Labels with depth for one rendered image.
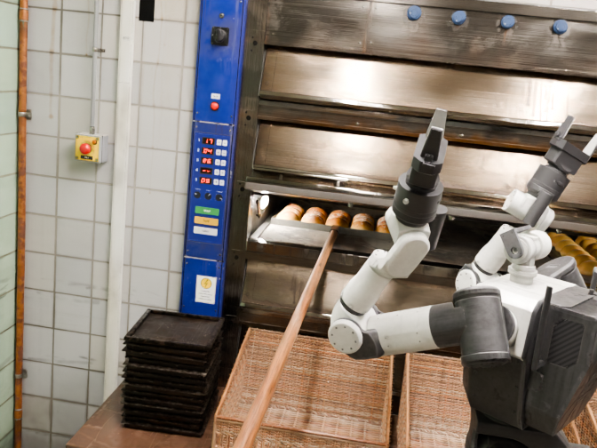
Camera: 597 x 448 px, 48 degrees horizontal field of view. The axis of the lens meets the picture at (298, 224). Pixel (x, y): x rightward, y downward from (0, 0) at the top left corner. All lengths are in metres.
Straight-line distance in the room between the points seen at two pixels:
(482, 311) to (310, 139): 1.22
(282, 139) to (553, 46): 0.97
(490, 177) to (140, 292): 1.37
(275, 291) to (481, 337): 1.29
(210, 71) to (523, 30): 1.07
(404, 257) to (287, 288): 1.21
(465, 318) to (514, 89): 1.21
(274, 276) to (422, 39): 1.00
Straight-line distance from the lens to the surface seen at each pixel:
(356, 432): 2.48
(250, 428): 1.20
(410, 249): 1.33
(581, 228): 2.35
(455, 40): 2.39
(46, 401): 3.01
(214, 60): 2.41
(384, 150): 2.39
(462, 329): 1.37
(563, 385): 1.50
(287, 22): 2.42
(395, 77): 2.38
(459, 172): 2.40
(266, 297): 2.52
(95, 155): 2.53
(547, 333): 1.49
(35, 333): 2.91
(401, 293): 2.50
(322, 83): 2.37
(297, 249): 2.46
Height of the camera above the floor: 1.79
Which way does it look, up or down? 12 degrees down
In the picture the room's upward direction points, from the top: 6 degrees clockwise
